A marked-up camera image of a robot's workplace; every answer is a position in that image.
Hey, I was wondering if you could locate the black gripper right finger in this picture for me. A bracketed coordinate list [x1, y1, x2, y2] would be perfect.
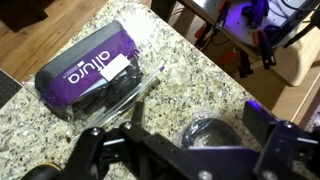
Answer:
[242, 100, 320, 180]

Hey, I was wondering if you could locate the robot mounting table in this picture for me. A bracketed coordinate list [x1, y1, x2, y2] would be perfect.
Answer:
[149, 0, 320, 88]

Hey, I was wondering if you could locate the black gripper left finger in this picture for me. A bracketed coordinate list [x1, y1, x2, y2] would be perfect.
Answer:
[58, 102, 187, 180]

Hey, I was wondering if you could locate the black zippered case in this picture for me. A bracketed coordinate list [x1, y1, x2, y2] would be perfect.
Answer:
[21, 162, 61, 180]

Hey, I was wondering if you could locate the purple allura pouch in bag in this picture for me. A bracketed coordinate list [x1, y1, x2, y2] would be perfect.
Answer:
[26, 20, 164, 130]

